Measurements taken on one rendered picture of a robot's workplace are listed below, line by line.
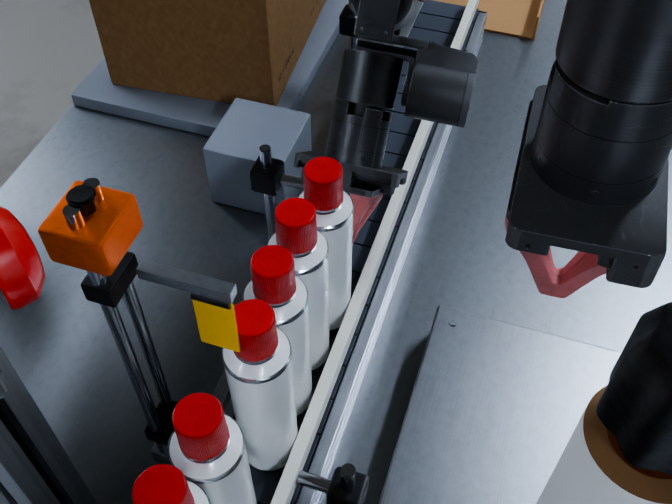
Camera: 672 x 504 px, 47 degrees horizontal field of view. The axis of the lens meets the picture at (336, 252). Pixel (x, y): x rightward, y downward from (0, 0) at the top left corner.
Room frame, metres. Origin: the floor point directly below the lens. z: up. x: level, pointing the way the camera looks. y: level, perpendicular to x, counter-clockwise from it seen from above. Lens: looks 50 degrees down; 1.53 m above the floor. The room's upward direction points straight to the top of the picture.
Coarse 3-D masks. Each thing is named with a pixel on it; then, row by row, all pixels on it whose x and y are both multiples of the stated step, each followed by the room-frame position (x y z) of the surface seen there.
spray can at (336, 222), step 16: (320, 160) 0.47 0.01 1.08; (336, 160) 0.47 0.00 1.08; (304, 176) 0.45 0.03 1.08; (320, 176) 0.45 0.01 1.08; (336, 176) 0.45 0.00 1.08; (304, 192) 0.45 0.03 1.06; (320, 192) 0.44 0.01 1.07; (336, 192) 0.44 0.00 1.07; (320, 208) 0.44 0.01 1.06; (336, 208) 0.45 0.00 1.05; (352, 208) 0.45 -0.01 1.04; (320, 224) 0.43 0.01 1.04; (336, 224) 0.43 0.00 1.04; (352, 224) 0.45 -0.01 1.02; (336, 240) 0.43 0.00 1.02; (336, 256) 0.43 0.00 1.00; (336, 272) 0.43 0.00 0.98; (336, 288) 0.43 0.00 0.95; (336, 304) 0.43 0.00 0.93; (336, 320) 0.43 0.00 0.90
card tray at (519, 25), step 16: (448, 0) 1.11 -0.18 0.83; (464, 0) 1.11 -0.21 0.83; (480, 0) 1.11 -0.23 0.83; (496, 0) 1.11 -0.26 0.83; (512, 0) 1.11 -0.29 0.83; (528, 0) 1.11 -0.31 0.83; (544, 0) 1.07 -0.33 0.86; (496, 16) 1.06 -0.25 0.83; (512, 16) 1.06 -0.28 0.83; (528, 16) 1.06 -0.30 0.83; (496, 32) 1.02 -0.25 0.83; (512, 32) 1.02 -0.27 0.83; (528, 32) 1.02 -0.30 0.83
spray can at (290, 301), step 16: (256, 256) 0.36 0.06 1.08; (272, 256) 0.36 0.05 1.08; (288, 256) 0.36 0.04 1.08; (256, 272) 0.35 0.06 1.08; (272, 272) 0.35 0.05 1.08; (288, 272) 0.35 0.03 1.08; (256, 288) 0.35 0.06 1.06; (272, 288) 0.34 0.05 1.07; (288, 288) 0.35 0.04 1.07; (304, 288) 0.37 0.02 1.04; (272, 304) 0.34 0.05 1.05; (288, 304) 0.35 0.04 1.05; (304, 304) 0.35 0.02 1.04; (288, 320) 0.34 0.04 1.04; (304, 320) 0.35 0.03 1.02; (288, 336) 0.34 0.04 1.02; (304, 336) 0.35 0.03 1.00; (304, 352) 0.35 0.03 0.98; (304, 368) 0.34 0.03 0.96; (304, 384) 0.34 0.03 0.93; (304, 400) 0.34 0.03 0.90
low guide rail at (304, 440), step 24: (456, 48) 0.86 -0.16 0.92; (408, 168) 0.63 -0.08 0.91; (384, 216) 0.56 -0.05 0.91; (384, 240) 0.52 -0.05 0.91; (360, 288) 0.46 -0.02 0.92; (360, 312) 0.44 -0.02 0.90; (336, 336) 0.40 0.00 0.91; (336, 360) 0.38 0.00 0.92; (312, 408) 0.33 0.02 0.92; (312, 432) 0.31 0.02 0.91; (288, 480) 0.26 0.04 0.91
